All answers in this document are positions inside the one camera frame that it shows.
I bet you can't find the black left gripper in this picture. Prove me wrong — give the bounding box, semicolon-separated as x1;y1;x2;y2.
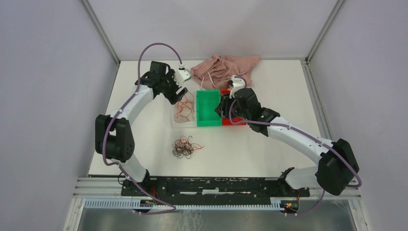
161;70;189;105

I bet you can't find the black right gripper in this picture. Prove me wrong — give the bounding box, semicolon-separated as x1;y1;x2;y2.
215;92;250;121

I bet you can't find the orange cable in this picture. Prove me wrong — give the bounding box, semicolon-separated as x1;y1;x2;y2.
173;99;196;123
177;136;204;157

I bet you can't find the black cable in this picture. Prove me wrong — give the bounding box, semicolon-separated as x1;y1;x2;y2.
171;136;196;160

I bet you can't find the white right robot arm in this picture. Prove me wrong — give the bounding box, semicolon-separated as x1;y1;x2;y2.
215;88;361;196

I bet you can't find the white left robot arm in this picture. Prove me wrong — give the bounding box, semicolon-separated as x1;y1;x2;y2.
95;61;192;196

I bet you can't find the red plastic bin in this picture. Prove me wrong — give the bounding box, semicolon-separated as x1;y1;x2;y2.
220;90;233;126

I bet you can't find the green plastic bin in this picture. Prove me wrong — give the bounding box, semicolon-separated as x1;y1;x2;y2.
196;90;222;127

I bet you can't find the clear plastic bin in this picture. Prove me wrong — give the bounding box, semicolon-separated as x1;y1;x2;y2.
171;92;197;128

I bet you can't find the pink cloth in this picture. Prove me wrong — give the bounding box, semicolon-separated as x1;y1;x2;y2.
190;54;262;90

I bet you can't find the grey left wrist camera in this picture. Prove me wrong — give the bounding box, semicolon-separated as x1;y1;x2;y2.
174;64;192;86

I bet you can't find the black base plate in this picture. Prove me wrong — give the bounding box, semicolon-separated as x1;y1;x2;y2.
141;177;310;205

